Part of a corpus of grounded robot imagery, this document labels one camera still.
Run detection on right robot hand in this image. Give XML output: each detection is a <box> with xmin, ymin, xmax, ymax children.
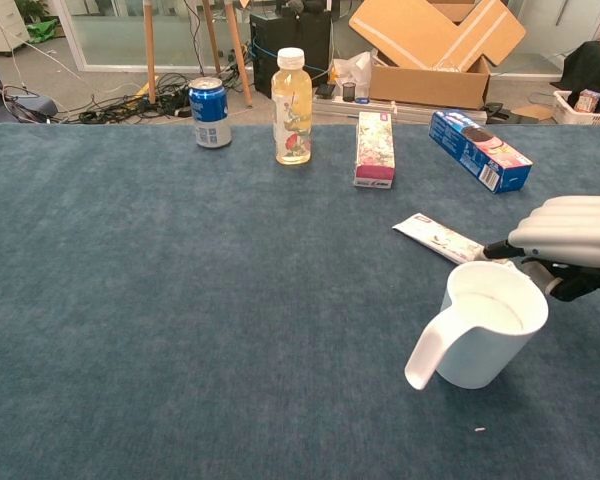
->
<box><xmin>481</xmin><ymin>195</ymin><xmax>600</xmax><ymax>303</ymax></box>

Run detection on floral toothpaste tube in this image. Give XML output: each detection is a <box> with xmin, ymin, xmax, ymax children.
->
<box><xmin>391</xmin><ymin>212</ymin><xmax>515</xmax><ymax>267</ymax></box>

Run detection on white plastic mug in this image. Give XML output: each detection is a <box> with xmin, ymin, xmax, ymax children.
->
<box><xmin>404</xmin><ymin>260</ymin><xmax>550</xmax><ymax>391</ymax></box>

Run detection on pink floral small box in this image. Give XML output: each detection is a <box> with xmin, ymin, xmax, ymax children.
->
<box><xmin>352</xmin><ymin>110</ymin><xmax>396</xmax><ymax>190</ymax></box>

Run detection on white plastic basket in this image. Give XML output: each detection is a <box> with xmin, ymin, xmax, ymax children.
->
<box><xmin>551</xmin><ymin>89</ymin><xmax>600</xmax><ymax>126</ymax></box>

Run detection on blue cookie box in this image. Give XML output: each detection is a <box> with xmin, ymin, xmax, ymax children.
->
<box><xmin>427</xmin><ymin>109</ymin><xmax>535</xmax><ymax>195</ymax></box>

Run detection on brown cardboard piece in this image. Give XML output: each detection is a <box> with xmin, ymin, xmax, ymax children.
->
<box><xmin>510</xmin><ymin>103</ymin><xmax>554</xmax><ymax>124</ymax></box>

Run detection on small printed carton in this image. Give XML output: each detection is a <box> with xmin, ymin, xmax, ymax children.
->
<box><xmin>574</xmin><ymin>88</ymin><xmax>600</xmax><ymax>113</ymax></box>

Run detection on black cloth cover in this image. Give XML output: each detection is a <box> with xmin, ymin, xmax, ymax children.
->
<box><xmin>562</xmin><ymin>39</ymin><xmax>600</xmax><ymax>101</ymax></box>

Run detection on open cardboard box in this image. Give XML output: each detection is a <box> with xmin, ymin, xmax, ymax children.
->
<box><xmin>368</xmin><ymin>49</ymin><xmax>492</xmax><ymax>111</ymax></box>

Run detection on large flattened cardboard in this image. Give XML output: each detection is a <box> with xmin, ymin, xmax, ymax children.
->
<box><xmin>348</xmin><ymin>0</ymin><xmax>527</xmax><ymax>71</ymax></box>

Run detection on white plastic bag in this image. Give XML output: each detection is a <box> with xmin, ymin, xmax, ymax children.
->
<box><xmin>332</xmin><ymin>49</ymin><xmax>374</xmax><ymax>99</ymax></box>

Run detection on yellow tea bottle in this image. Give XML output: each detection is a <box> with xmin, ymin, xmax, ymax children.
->
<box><xmin>271</xmin><ymin>47</ymin><xmax>314</xmax><ymax>167</ymax></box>

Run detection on black computer tower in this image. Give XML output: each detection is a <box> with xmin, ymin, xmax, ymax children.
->
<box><xmin>249</xmin><ymin>9</ymin><xmax>333</xmax><ymax>100</ymax></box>

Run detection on blue soda can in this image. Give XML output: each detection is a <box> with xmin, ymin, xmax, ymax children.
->
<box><xmin>187</xmin><ymin>76</ymin><xmax>233</xmax><ymax>150</ymax></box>

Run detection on wooden easel leg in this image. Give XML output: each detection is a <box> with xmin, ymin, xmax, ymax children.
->
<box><xmin>201</xmin><ymin>0</ymin><xmax>223</xmax><ymax>76</ymax></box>
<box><xmin>143</xmin><ymin>0</ymin><xmax>159</xmax><ymax>105</ymax></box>
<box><xmin>223</xmin><ymin>0</ymin><xmax>254</xmax><ymax>109</ymax></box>

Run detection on blue table mat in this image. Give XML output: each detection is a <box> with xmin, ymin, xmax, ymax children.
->
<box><xmin>0</xmin><ymin>122</ymin><xmax>600</xmax><ymax>480</ymax></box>

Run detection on green bag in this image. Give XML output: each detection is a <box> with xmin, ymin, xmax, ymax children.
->
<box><xmin>25</xmin><ymin>17</ymin><xmax>61</xmax><ymax>45</ymax></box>

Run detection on dark blue machine base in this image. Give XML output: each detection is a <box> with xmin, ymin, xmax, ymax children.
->
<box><xmin>0</xmin><ymin>42</ymin><xmax>59</xmax><ymax>125</ymax></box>

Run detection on green potted plant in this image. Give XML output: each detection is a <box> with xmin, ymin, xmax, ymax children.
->
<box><xmin>14</xmin><ymin>0</ymin><xmax>51</xmax><ymax>24</ymax></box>

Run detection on white cabinet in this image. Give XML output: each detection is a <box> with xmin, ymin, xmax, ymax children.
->
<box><xmin>0</xmin><ymin>0</ymin><xmax>31</xmax><ymax>53</ymax></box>

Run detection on black flat bracket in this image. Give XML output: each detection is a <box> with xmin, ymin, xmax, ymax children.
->
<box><xmin>484</xmin><ymin>101</ymin><xmax>511</xmax><ymax>124</ymax></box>

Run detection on aluminium profile rail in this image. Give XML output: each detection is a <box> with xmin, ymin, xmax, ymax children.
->
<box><xmin>312</xmin><ymin>94</ymin><xmax>399</xmax><ymax>124</ymax></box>

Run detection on black cable tangle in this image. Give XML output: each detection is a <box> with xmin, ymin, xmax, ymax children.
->
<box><xmin>59</xmin><ymin>72</ymin><xmax>254</xmax><ymax>125</ymax></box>

